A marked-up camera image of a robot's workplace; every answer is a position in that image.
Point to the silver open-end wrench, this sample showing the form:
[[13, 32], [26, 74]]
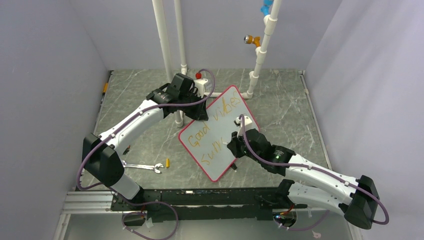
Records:
[[155, 168]]

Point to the yellow marker cap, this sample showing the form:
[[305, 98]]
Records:
[[167, 163]]

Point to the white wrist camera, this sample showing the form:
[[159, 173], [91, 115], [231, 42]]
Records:
[[244, 123], [203, 85]]

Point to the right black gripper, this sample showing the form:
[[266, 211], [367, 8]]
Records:
[[233, 145]]

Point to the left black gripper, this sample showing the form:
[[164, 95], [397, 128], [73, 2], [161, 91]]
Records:
[[200, 113]]

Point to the orange nozzle fitting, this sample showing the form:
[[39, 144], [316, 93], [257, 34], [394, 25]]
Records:
[[255, 40]]

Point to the blue pipe fitting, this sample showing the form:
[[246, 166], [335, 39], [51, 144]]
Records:
[[265, 9]]

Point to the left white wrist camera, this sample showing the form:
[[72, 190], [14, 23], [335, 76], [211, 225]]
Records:
[[203, 85]]

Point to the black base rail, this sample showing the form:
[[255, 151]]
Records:
[[260, 203]]

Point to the red-framed whiteboard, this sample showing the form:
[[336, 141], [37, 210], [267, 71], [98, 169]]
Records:
[[204, 139]]

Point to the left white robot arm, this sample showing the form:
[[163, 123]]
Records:
[[101, 156]]

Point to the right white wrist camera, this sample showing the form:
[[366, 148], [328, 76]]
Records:
[[244, 123]]

